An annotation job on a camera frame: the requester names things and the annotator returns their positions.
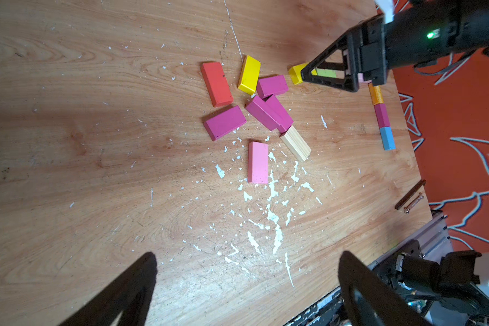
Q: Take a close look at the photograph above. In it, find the red block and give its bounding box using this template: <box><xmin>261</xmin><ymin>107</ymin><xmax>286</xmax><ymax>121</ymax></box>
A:
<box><xmin>201</xmin><ymin>62</ymin><xmax>233</xmax><ymax>108</ymax></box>

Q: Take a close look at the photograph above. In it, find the pale pink block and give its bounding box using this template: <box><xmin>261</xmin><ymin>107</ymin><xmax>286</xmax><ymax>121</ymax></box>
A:
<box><xmin>248</xmin><ymin>141</ymin><xmax>268</xmax><ymax>184</ymax></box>

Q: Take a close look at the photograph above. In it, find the blue striped block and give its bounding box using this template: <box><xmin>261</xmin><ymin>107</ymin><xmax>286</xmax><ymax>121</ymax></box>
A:
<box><xmin>380</xmin><ymin>126</ymin><xmax>396</xmax><ymax>151</ymax></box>

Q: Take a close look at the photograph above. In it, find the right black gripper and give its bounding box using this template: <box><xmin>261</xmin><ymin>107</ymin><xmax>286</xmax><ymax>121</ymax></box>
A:
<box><xmin>301</xmin><ymin>1</ymin><xmax>489</xmax><ymax>92</ymax></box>

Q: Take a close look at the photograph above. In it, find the magenta block top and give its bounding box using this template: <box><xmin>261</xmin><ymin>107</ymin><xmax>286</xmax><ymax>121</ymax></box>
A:
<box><xmin>257</xmin><ymin>76</ymin><xmax>289</xmax><ymax>99</ymax></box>

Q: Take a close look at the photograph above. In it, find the natural wood block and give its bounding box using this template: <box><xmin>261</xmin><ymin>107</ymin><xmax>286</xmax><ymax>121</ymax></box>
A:
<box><xmin>280</xmin><ymin>125</ymin><xmax>311</xmax><ymax>162</ymax></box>

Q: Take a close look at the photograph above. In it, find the orange yellow cylinder block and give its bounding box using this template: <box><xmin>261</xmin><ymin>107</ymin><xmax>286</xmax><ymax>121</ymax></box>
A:
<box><xmin>368</xmin><ymin>83</ymin><xmax>384</xmax><ymax>106</ymax></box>

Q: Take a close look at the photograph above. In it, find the dark magenta block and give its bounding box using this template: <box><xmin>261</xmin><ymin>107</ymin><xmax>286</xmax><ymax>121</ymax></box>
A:
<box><xmin>266</xmin><ymin>95</ymin><xmax>293</xmax><ymax>134</ymax></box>

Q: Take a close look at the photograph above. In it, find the small metal bolt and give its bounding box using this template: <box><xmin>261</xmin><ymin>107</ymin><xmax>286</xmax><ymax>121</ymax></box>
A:
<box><xmin>403</xmin><ymin>192</ymin><xmax>424</xmax><ymax>214</ymax></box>

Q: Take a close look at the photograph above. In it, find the green block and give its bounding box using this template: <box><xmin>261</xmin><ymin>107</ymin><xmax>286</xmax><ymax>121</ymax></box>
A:
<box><xmin>315</xmin><ymin>69</ymin><xmax>337</xmax><ymax>78</ymax></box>

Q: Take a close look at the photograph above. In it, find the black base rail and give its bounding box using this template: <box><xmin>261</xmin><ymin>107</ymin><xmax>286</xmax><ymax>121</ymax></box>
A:
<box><xmin>285</xmin><ymin>287</ymin><xmax>348</xmax><ymax>326</ymax></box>

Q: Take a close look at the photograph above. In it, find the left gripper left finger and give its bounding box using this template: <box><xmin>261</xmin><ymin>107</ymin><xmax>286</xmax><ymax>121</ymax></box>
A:
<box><xmin>61</xmin><ymin>252</ymin><xmax>158</xmax><ymax>325</ymax></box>

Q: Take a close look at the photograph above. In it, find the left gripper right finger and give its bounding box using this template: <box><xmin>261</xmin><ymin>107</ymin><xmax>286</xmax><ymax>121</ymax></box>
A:
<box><xmin>338</xmin><ymin>251</ymin><xmax>430</xmax><ymax>325</ymax></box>

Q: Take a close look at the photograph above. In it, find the brown metal rod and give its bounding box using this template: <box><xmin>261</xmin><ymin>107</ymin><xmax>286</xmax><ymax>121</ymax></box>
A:
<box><xmin>395</xmin><ymin>179</ymin><xmax>426</xmax><ymax>210</ymax></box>

